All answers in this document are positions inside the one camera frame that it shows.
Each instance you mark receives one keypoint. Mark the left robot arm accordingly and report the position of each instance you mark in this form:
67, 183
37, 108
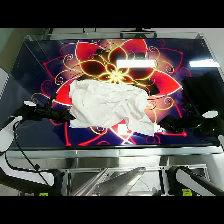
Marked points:
10, 131

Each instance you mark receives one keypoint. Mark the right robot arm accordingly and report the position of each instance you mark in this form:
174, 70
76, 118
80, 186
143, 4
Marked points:
208, 123

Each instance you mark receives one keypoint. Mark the white garment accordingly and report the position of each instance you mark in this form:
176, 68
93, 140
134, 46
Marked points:
106, 105

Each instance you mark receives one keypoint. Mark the black garment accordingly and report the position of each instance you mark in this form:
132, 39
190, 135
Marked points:
203, 93

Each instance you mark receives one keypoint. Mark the silver frame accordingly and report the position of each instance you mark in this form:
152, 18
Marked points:
113, 166

